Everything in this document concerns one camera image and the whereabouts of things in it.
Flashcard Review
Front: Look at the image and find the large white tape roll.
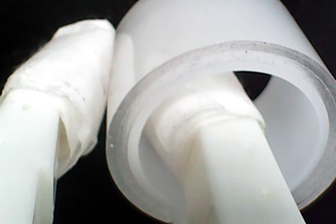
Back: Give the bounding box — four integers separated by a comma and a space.
106, 0, 336, 211

